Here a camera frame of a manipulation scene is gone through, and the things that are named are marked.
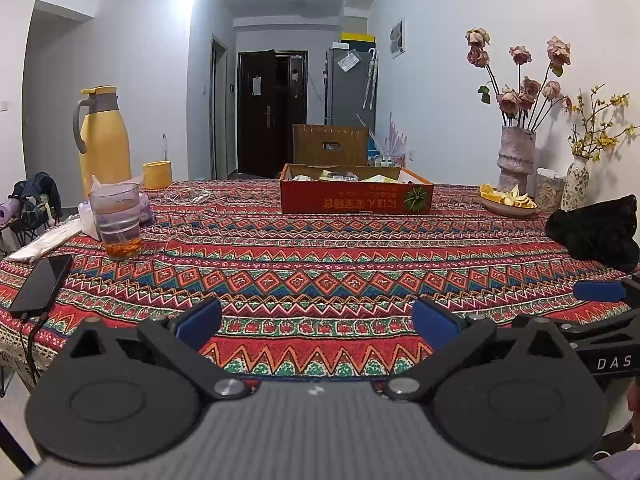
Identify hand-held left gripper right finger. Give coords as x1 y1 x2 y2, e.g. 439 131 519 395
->
382 296 576 402

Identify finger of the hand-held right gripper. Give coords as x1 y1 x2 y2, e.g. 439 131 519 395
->
572 275 640 306
552 307 640 348

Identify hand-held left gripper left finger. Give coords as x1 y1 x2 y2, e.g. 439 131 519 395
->
62 296 251 402

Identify red cardboard box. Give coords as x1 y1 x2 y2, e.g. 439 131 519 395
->
279 162 434 216

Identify black fluffy cloth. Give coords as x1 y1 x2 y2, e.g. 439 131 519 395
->
545 194 640 273

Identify patterned red tablecloth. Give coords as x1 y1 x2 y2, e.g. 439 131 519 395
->
0 177 640 401

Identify purple garment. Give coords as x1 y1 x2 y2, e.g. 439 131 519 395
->
595 455 640 480

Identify floral white vase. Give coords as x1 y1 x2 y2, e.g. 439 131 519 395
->
560 156 590 211

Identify glass jar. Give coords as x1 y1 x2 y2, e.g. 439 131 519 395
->
535 167 566 211

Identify purple tissue pack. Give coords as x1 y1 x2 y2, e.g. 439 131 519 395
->
77 192 153 241

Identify glass cup with tea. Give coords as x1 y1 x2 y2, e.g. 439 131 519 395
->
88 182 142 261

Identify orange peels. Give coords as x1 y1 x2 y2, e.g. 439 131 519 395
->
477 183 537 208

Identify yellow cup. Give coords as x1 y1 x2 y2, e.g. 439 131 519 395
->
142 160 173 190

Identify yellow flower branches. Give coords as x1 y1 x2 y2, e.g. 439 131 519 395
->
567 85 631 161

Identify pink ceramic vase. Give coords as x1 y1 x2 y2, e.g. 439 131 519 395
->
496 125 537 194

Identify black smartphone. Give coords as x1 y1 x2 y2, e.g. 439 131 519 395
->
9 254 74 318

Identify white folded cloth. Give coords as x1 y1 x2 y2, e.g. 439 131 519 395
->
4 217 83 264

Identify pink feather decoration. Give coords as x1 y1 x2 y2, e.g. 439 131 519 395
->
382 110 407 156

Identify dark entrance door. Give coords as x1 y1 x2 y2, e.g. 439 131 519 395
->
236 50 308 177

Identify yellow thermos jug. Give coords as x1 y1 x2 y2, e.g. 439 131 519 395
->
72 85 132 184

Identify dark jacket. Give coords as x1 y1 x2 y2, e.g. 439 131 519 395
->
10 171 63 221

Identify brown cardboard box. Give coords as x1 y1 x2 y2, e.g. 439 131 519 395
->
292 124 371 167

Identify dried pink roses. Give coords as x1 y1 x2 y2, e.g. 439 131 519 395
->
465 27 573 128

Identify grey refrigerator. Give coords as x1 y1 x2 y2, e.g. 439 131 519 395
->
325 46 380 126

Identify white umbrella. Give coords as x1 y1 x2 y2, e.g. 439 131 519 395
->
362 47 381 111

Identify yellow box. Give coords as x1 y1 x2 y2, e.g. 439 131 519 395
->
340 32 377 49

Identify white cable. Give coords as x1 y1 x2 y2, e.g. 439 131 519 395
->
165 185 213 204

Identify black charging cable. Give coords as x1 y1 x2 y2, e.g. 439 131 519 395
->
27 312 51 386

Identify wall picture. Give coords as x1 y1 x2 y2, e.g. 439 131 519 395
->
389 19 407 58

